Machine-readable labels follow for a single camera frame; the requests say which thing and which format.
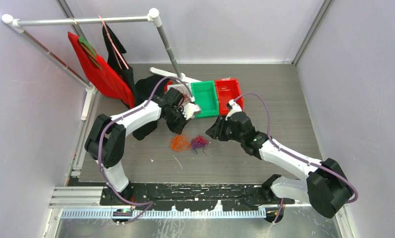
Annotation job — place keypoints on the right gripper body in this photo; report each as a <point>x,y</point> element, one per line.
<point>224,131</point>

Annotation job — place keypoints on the red cloth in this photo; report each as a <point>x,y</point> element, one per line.
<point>105,79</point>

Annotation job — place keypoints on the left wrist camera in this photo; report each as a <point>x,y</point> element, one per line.
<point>190,110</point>

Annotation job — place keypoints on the red plastic bin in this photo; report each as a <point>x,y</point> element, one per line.
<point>226,89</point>

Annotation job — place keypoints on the aluminium rail frame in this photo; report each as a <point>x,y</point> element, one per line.
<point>99,202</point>

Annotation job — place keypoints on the white plastic bin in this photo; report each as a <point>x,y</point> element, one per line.
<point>181,88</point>

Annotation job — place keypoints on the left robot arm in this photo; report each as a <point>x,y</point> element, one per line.
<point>107,138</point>

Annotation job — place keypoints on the pink hanger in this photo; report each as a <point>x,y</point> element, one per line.
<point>114,48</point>

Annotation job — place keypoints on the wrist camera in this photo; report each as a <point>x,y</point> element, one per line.
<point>233,107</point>
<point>190,110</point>

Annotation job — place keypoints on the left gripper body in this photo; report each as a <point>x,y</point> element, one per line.
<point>176,120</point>

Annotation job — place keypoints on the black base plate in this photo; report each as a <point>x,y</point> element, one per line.
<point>199,197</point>

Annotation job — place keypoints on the black cloth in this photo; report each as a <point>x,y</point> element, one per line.
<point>141,89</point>

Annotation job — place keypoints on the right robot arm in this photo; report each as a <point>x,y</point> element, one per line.
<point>322,184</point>

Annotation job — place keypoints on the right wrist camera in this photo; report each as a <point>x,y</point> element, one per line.
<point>233,107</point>

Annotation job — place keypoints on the green plastic bin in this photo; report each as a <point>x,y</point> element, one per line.
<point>206,97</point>

